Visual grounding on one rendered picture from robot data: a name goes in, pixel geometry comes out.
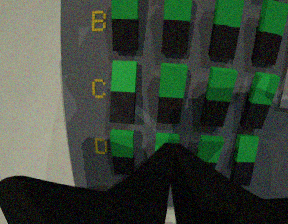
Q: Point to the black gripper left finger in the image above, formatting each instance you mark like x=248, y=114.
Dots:
x=142, y=198

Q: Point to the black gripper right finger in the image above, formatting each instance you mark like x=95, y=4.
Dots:
x=202, y=195

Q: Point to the grey switch panel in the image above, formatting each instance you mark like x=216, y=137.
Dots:
x=211, y=75

